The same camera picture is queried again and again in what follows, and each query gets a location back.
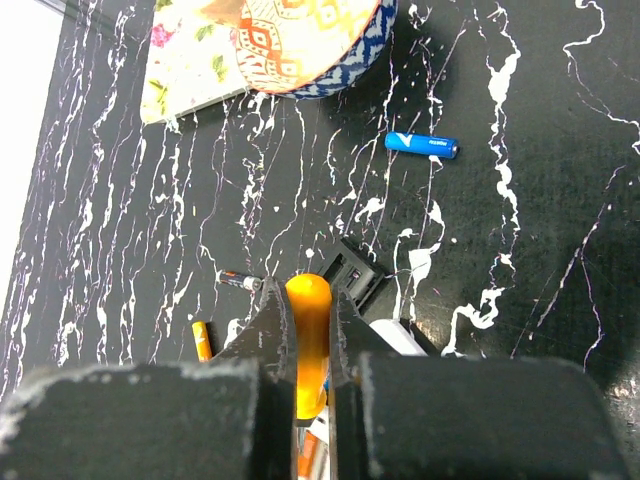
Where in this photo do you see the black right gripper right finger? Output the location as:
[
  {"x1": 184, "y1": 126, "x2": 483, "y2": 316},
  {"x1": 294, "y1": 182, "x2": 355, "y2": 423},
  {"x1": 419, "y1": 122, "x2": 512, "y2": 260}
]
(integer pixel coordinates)
[{"x1": 329, "y1": 290, "x2": 631, "y2": 479}]

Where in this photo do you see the floral rectangular tray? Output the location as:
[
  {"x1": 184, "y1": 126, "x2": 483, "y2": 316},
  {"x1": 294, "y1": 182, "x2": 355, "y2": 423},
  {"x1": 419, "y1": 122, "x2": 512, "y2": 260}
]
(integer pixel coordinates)
[{"x1": 140, "y1": 1, "x2": 249, "y2": 124}]

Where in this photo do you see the orange battery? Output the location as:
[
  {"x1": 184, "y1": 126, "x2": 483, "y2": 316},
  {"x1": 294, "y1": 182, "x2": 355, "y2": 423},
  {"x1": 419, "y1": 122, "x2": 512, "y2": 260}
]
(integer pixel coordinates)
[{"x1": 192, "y1": 321, "x2": 213, "y2": 363}]

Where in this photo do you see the blue battery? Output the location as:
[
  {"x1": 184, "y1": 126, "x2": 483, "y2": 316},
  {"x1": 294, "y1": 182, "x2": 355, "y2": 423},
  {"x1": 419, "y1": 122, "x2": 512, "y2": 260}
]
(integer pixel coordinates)
[{"x1": 385, "y1": 132, "x2": 459, "y2": 159}]

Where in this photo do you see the orange patterned bowl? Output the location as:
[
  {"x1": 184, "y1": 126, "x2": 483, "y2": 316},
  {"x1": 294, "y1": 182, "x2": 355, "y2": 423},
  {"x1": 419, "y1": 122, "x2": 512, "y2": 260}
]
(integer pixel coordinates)
[{"x1": 236, "y1": 1, "x2": 398, "y2": 99}]

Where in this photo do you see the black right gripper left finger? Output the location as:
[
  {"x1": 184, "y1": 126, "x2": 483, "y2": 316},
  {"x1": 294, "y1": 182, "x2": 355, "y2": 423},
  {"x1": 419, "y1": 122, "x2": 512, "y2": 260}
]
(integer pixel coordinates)
[{"x1": 1, "y1": 278, "x2": 297, "y2": 479}]

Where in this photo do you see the yellow handled screwdriver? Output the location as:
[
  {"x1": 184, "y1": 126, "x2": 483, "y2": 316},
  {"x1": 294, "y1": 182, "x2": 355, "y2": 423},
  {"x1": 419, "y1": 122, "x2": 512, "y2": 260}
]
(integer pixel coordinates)
[{"x1": 285, "y1": 273, "x2": 332, "y2": 421}]

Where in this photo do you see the small battery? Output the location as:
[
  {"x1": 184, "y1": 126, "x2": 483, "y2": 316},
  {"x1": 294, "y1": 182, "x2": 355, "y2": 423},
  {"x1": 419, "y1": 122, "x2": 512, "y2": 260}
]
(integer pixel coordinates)
[{"x1": 217, "y1": 271, "x2": 263, "y2": 292}]

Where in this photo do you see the black remote control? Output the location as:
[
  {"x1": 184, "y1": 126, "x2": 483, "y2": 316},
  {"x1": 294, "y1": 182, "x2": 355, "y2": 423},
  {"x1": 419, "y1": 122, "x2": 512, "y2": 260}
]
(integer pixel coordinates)
[{"x1": 318, "y1": 237, "x2": 386, "y2": 313}]

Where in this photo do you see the white remote control with batteries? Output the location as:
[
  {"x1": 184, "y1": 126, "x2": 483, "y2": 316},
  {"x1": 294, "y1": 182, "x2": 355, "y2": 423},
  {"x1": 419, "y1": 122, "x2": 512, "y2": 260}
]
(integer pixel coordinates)
[{"x1": 369, "y1": 319, "x2": 427, "y2": 356}]

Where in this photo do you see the white remote with orange label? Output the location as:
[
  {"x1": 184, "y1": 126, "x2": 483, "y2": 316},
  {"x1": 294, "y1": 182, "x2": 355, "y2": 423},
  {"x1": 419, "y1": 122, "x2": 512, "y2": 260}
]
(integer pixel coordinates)
[{"x1": 297, "y1": 406, "x2": 331, "y2": 480}]

